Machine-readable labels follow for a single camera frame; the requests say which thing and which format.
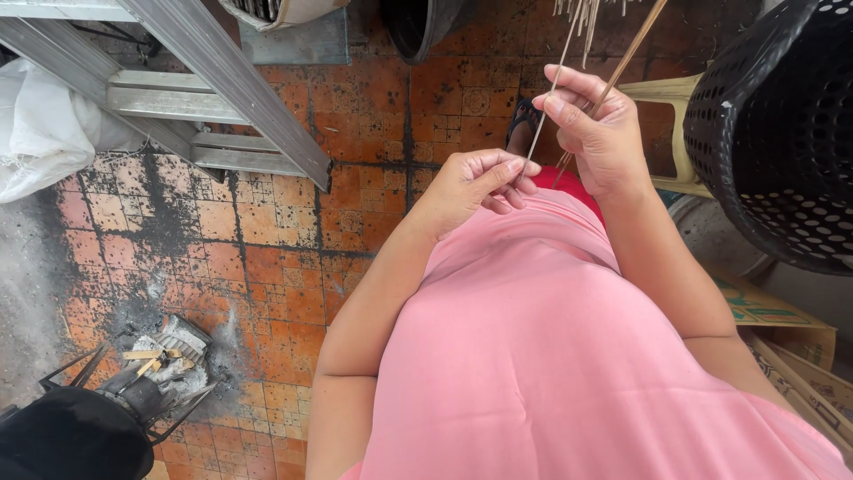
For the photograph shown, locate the person's right hand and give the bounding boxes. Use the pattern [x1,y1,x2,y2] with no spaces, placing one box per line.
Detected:
[532,64,652,201]

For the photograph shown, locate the person's left hand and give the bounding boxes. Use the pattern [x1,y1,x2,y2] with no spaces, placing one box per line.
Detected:
[425,149,542,243]

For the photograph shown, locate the brown bamboo stick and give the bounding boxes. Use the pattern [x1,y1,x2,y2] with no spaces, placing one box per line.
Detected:
[552,0,669,190]

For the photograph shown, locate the thin pale bamboo stick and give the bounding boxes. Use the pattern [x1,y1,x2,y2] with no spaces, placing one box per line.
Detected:
[516,0,588,185]

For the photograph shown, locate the red shorts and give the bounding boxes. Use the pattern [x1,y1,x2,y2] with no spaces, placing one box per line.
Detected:
[530,165,607,229]

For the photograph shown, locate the cream plastic chair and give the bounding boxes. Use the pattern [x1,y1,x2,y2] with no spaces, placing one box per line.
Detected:
[616,72,715,200]

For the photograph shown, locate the black sandal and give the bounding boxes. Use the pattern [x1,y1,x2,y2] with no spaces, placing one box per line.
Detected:
[504,97,545,161]

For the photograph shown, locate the bundle of bamboo sticks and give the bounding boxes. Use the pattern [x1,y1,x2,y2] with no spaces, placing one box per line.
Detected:
[553,0,644,70]

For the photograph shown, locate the grey metal basin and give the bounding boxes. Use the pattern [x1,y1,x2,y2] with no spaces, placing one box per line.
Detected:
[666,193,775,278]

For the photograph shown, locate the black plastic bucket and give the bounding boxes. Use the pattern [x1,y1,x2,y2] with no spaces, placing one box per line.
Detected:
[380,0,465,66]

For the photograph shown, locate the black perforated plastic basket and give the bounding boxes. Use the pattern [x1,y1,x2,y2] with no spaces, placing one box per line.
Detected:
[682,0,853,277]

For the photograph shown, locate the pink shirt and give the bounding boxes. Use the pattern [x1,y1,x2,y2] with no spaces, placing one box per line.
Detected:
[339,189,853,480]

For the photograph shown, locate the grey metal sheet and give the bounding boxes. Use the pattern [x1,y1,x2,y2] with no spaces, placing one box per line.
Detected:
[238,8,351,66]

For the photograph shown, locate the printed cardboard box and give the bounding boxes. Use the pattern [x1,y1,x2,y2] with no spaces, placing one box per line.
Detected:
[705,263,838,372]

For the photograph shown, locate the white woven container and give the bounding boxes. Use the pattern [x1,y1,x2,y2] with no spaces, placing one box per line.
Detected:
[218,0,351,33]

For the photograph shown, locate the aluminium ladder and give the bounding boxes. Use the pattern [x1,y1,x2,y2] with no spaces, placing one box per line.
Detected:
[0,0,333,193]

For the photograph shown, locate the flattened brown cardboard carton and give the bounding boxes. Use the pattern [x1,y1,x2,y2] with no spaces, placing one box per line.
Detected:
[740,327,853,464]

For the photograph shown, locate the black charcoal stove with ash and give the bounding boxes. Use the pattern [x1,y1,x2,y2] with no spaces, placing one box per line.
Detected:
[38,313,222,446]

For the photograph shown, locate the white plastic sack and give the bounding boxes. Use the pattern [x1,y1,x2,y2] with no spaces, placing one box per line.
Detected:
[0,56,149,205]

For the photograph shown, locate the black round pot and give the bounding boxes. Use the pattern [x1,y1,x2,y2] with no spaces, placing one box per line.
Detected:
[0,386,156,480]

